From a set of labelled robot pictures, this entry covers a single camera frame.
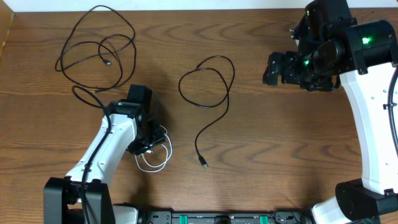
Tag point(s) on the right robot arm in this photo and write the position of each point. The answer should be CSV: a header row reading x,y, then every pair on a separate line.
x,y
335,51

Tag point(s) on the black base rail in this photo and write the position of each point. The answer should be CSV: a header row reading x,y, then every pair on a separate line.
x,y
275,217

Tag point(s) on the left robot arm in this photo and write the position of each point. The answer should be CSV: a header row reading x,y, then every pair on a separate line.
x,y
82,196

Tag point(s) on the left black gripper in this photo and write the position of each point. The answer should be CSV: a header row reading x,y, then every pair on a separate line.
x,y
160,137

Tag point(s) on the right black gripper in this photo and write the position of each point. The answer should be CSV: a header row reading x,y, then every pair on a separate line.
x,y
289,60

